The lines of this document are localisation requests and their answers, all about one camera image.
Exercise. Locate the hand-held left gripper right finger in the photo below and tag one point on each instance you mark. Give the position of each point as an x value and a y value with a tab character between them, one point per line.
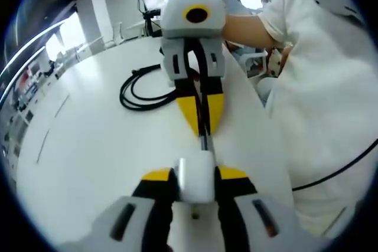
265	228

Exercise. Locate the white square column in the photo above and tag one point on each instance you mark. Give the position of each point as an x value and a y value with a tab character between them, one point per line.
91	22

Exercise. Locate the person's white shirt torso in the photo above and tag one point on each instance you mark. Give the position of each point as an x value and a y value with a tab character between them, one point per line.
319	101

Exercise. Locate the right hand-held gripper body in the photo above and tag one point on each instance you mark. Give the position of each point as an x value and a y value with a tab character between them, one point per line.
177	24

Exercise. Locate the row of white office desks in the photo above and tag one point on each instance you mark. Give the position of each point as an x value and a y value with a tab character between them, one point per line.
26	86

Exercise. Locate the white charger adapter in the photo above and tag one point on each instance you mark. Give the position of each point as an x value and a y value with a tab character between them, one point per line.
195	178

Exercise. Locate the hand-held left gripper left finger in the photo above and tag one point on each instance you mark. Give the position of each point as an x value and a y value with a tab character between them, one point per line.
118	228

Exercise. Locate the white desk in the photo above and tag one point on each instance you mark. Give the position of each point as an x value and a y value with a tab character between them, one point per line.
103	160

